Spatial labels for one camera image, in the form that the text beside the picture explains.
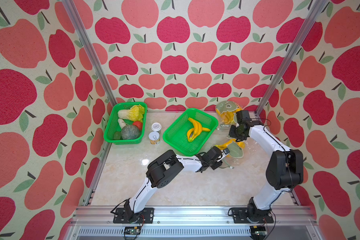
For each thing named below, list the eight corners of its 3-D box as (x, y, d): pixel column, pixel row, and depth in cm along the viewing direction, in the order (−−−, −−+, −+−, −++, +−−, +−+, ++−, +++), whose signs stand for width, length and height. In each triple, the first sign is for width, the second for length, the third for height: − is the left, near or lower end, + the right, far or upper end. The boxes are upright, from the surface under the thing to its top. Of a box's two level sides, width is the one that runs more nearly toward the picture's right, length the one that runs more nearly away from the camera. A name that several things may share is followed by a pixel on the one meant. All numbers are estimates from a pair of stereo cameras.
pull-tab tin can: (149, 144, 104) (147, 139, 99) (150, 137, 108) (148, 131, 103) (159, 144, 104) (158, 139, 99) (160, 137, 108) (159, 131, 103)
